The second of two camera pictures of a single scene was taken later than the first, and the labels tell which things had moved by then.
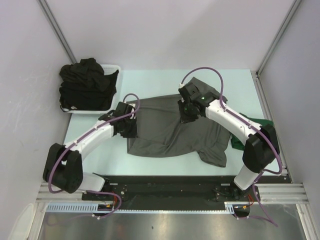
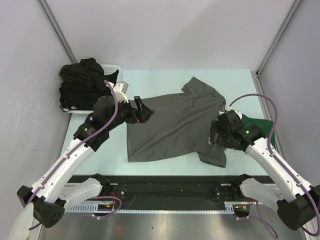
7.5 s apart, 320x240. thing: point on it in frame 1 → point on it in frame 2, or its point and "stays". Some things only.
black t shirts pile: (84, 86) stays
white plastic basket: (108, 69) stays
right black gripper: (184, 118) → (216, 127)
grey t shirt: (161, 132) stays
